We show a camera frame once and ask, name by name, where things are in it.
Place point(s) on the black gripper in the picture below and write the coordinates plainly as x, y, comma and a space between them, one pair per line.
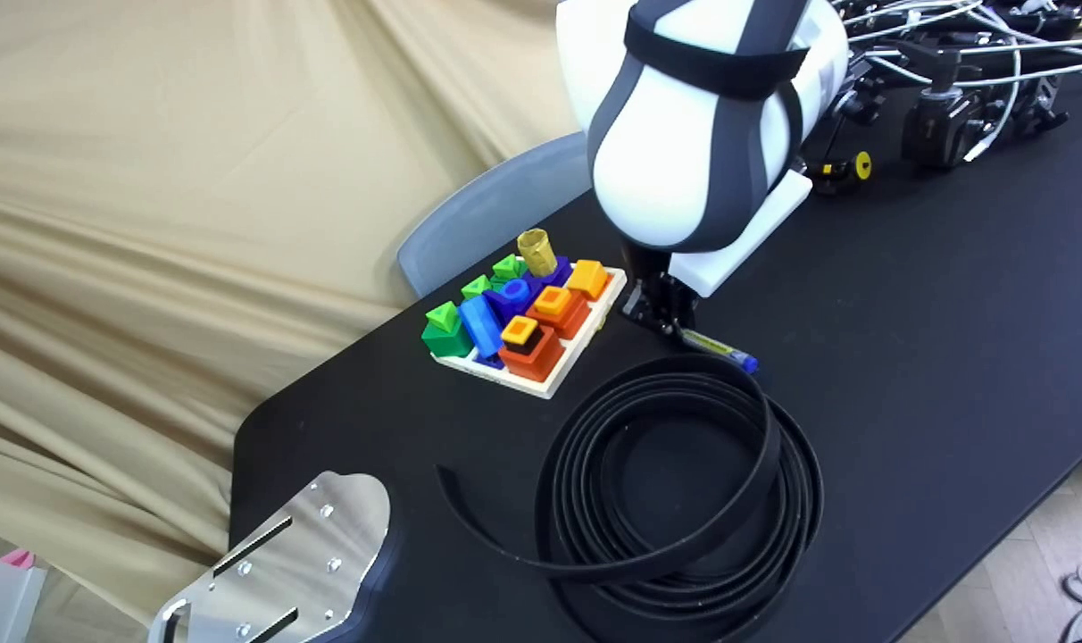
650, 272

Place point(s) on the blue and yellow marker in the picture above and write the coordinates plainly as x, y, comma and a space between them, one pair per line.
724, 351

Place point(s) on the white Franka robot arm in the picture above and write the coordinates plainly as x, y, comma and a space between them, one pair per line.
705, 117

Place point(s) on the yellow-orange block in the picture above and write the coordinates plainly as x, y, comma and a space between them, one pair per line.
587, 279

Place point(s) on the orange block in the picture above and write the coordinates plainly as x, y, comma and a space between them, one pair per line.
555, 309

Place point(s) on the red block with yellow top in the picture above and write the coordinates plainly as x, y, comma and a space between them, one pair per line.
531, 348

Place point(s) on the yellow cylinder block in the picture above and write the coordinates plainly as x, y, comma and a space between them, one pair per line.
536, 250

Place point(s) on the wooden shape puzzle board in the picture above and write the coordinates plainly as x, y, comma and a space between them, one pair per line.
539, 378

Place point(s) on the green block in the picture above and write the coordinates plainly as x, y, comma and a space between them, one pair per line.
443, 329
477, 287
510, 269

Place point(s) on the blue block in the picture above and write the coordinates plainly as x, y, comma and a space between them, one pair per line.
480, 326

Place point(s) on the grey blue chair back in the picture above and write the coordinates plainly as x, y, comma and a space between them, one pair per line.
491, 216

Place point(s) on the silver metal plate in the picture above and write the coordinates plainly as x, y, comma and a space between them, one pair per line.
282, 566

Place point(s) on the beige cloth backdrop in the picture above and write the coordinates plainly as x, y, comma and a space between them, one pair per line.
182, 235

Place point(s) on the black camera rig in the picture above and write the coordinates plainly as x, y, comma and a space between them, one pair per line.
920, 107

